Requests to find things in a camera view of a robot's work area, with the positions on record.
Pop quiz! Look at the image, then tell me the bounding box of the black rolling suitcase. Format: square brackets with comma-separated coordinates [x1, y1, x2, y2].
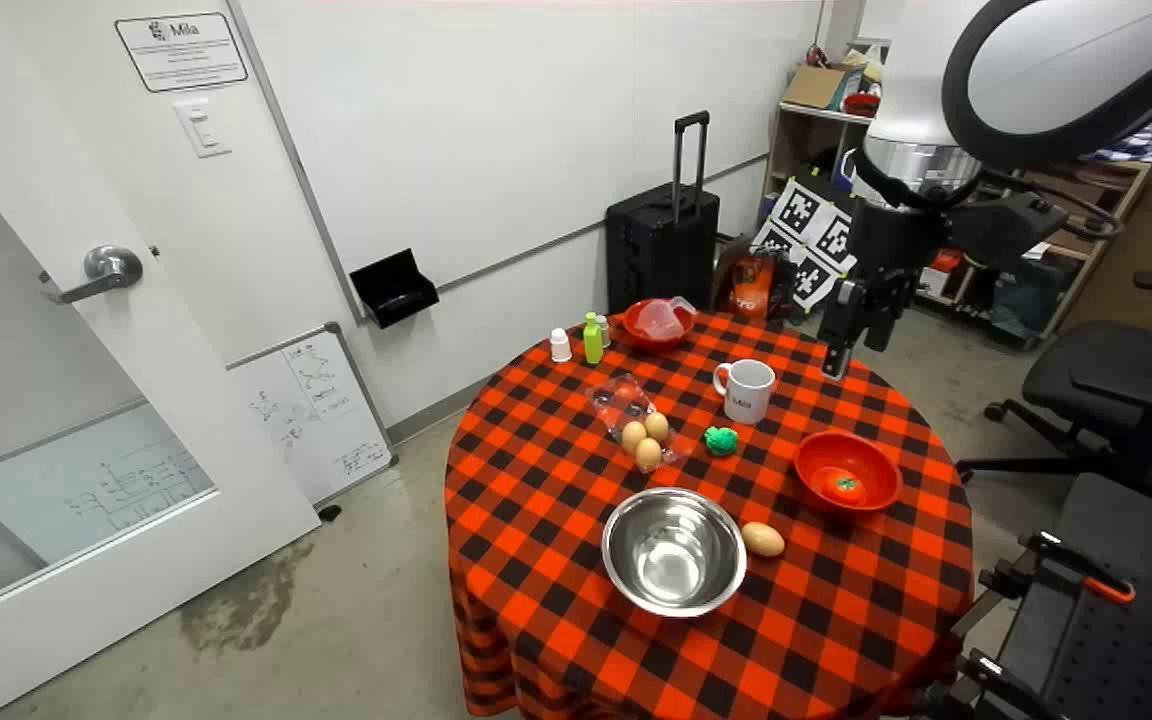
[600, 106, 726, 320]

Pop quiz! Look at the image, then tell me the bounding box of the black white fiducial tag board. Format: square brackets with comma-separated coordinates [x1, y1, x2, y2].
[748, 173, 862, 320]

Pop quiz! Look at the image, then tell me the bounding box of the silver door lever handle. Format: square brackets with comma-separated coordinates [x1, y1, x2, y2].
[58, 243, 148, 306]

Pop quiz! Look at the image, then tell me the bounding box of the black cart with orange handle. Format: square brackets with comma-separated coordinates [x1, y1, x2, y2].
[928, 468, 1152, 720]

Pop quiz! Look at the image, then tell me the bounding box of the black wall marker holder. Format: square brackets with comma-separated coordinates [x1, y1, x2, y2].
[350, 243, 444, 333]

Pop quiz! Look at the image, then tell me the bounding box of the wooden shelf unit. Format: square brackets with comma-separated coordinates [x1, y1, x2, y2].
[763, 53, 1152, 353]

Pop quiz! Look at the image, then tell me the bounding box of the white mug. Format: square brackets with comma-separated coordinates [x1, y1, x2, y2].
[710, 356, 780, 428]

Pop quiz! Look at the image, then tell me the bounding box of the green plastic bottle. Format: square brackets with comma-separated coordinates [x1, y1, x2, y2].
[581, 306, 614, 373]

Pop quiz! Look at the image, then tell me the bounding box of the clear bag of eggs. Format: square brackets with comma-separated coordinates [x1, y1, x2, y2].
[590, 376, 676, 474]

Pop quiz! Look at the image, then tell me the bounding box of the black office chair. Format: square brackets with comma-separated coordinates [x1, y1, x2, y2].
[956, 264, 1152, 500]

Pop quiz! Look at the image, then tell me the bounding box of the white wall sign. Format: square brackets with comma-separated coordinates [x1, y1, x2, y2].
[113, 9, 252, 97]

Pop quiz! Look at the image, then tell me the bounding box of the red black checkered tablecloth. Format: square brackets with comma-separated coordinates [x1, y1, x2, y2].
[440, 306, 979, 720]

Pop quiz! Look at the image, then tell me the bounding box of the orange object behind table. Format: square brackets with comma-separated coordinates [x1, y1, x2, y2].
[726, 250, 785, 327]

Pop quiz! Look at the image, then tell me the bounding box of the large wall whiteboard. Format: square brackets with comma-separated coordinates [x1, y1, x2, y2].
[230, 0, 830, 333]

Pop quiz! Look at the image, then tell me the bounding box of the white door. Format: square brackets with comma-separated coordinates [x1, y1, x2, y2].
[0, 0, 329, 720]

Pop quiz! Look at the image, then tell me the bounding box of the stainless steel bowl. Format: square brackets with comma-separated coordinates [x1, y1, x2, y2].
[595, 483, 751, 623]

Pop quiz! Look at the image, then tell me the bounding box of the red bowl with plastic wrap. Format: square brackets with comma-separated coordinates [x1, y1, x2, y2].
[614, 293, 705, 356]

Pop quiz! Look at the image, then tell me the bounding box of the flat cardboard box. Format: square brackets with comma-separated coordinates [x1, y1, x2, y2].
[780, 58, 858, 111]

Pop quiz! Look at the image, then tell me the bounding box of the white light switch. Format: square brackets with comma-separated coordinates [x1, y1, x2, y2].
[176, 97, 237, 162]

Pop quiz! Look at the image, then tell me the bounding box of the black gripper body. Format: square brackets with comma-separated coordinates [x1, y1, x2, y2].
[848, 196, 950, 320]

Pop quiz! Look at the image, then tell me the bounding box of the loose beige egg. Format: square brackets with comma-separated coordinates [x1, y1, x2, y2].
[741, 518, 788, 561]

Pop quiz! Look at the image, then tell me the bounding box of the small leaning whiteboard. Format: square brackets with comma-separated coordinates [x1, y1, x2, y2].
[230, 323, 399, 509]

